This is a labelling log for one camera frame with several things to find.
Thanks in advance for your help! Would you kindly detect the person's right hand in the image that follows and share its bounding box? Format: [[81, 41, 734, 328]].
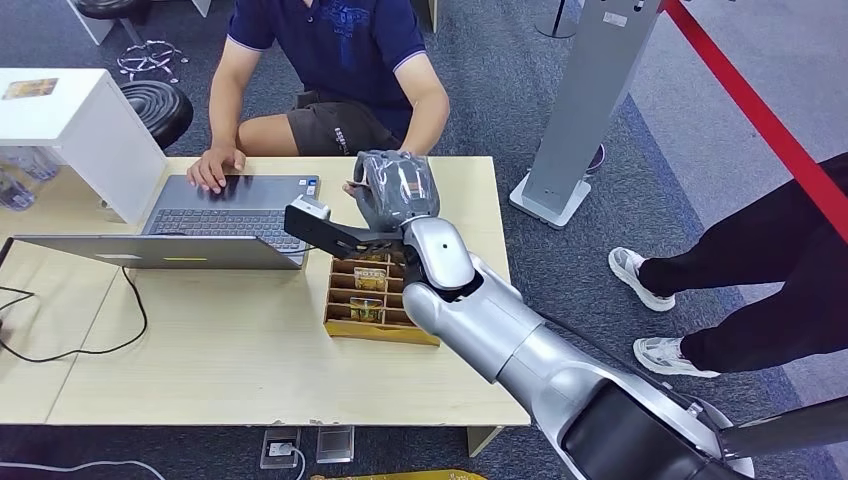
[[186, 146, 247, 195]]

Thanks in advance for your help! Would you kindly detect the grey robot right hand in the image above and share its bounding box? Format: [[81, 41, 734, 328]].
[[352, 149, 442, 234]]

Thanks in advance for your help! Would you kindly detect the HOTEL print autumn card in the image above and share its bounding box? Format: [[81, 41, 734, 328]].
[[352, 266, 390, 293]]

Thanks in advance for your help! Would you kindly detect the wooden slotted card holder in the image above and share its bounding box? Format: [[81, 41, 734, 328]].
[[322, 250, 443, 348]]

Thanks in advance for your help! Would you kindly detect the person in black trousers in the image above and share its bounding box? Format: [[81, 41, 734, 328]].
[[608, 152, 848, 380]]

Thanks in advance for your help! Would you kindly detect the silver laptop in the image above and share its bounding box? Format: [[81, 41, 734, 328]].
[[11, 173, 321, 272]]

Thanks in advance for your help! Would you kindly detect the black round stool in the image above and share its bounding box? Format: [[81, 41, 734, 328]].
[[119, 80, 195, 152]]

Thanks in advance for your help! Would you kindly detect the white box cabinet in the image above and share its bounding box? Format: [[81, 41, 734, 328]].
[[0, 67, 169, 227]]

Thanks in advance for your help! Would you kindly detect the clear plastic bottle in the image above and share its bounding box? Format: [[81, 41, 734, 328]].
[[13, 145, 62, 184], [0, 166, 38, 213]]

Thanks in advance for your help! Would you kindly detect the black stool with chrome base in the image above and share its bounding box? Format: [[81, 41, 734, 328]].
[[74, 0, 191, 85]]

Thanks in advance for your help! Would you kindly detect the grey kiosk stand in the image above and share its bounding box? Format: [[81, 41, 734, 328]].
[[508, 0, 664, 231]]

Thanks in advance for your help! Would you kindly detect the metal floor socket plate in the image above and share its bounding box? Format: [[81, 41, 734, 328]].
[[315, 425, 356, 465]]

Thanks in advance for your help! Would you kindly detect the white sneaker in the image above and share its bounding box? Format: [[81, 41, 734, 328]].
[[632, 336, 721, 380], [608, 246, 677, 313]]

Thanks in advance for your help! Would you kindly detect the floor power socket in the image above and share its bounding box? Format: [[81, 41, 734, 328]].
[[259, 427, 303, 471]]

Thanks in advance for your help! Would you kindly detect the yellow object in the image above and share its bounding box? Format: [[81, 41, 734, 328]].
[[309, 468, 490, 480]]

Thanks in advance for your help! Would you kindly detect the red barrier belt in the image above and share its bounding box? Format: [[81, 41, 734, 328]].
[[661, 0, 848, 245]]

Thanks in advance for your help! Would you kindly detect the dark grey bar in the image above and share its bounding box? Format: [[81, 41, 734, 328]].
[[718, 395, 848, 460]]

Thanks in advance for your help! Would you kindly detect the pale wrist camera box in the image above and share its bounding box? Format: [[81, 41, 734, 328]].
[[291, 194, 332, 223]]

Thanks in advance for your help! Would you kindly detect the black camera bracket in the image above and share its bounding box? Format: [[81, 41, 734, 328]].
[[283, 205, 407, 261]]

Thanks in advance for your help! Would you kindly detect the black cable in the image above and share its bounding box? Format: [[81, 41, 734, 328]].
[[0, 266, 149, 364], [0, 285, 36, 313]]

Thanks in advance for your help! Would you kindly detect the stanchion post with round base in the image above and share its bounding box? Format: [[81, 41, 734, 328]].
[[534, 0, 578, 40]]

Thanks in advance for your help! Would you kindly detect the white cable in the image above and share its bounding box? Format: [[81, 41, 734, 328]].
[[0, 446, 307, 480]]

